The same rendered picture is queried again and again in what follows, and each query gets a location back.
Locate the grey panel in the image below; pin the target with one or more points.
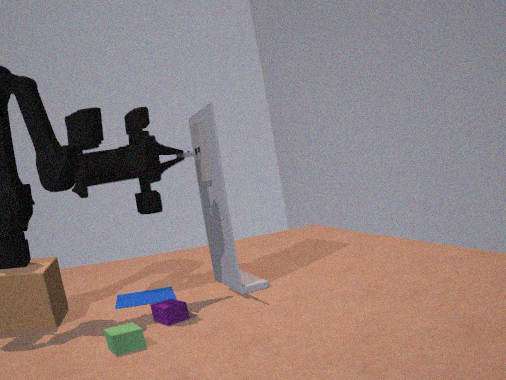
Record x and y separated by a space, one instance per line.
214 204

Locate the green block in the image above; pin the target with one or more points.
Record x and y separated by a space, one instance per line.
125 338

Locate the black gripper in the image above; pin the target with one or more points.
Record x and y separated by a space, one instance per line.
147 201

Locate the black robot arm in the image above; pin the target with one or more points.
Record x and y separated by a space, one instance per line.
59 167

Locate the purple cube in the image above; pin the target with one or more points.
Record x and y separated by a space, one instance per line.
170 312

